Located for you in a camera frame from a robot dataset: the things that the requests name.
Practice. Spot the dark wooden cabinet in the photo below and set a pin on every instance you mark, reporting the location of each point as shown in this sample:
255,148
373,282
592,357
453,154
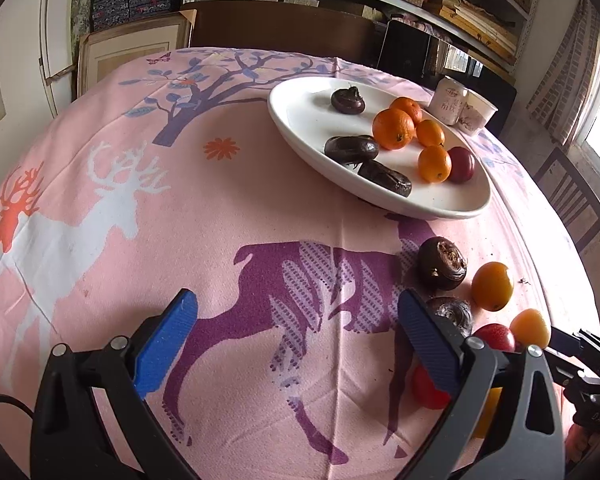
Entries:
286,27

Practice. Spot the large orange mandarin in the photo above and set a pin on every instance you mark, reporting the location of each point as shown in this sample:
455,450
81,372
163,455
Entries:
393,129

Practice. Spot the small red plum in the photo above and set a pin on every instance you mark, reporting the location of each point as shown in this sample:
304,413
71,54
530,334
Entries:
496,336

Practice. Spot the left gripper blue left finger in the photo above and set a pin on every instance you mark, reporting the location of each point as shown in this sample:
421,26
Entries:
169,332

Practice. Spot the pink patterned tablecloth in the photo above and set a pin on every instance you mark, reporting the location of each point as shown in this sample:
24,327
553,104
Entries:
170,174

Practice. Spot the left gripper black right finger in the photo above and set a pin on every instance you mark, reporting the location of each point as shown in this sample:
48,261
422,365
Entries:
445,354

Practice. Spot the pink drink can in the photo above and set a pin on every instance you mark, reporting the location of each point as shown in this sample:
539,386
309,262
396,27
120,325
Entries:
448,100

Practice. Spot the yellow peach fruit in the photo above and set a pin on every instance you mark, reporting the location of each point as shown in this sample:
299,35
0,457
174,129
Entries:
529,327

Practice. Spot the small orange kumquat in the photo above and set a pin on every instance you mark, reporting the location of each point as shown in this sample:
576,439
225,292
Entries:
491,287

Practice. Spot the white paper cup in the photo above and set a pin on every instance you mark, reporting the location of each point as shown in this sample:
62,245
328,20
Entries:
475,114

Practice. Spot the dark water chestnut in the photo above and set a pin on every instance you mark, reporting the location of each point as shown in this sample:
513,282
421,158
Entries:
351,150
385,177
456,310
440,265
348,101

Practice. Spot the dark wooden chair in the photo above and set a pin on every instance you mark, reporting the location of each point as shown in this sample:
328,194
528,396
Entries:
571,197

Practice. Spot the small orange mandarin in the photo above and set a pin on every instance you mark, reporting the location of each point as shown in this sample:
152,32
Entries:
430,133

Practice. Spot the framed picture leaning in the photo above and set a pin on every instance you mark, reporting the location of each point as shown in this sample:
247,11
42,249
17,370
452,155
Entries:
101,53

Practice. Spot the finger of the handheld right gripper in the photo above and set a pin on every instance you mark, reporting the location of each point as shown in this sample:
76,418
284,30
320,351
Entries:
583,345

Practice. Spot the dark red plum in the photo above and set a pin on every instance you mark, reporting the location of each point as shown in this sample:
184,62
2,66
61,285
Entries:
463,164

